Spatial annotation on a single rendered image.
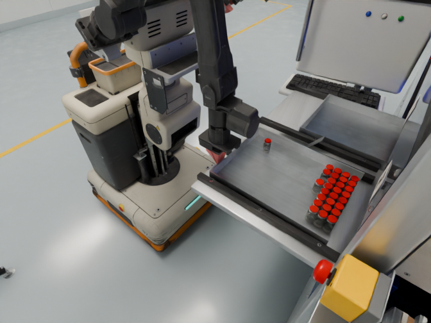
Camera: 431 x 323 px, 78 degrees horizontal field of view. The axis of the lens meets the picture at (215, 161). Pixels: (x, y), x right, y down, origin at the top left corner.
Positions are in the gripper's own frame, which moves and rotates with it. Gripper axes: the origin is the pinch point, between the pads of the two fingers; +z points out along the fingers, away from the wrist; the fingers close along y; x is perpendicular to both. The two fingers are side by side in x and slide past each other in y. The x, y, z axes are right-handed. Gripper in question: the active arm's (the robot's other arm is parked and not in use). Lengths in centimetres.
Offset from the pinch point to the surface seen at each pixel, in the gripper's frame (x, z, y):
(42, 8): 160, 69, -484
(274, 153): 15.3, 2.2, 9.9
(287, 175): 9.3, 2.3, 17.5
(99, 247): -28, 90, -67
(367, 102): 74, 7, 24
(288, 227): -7.0, 0.6, 25.9
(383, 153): 36, 2, 37
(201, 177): -7.6, 0.4, -0.6
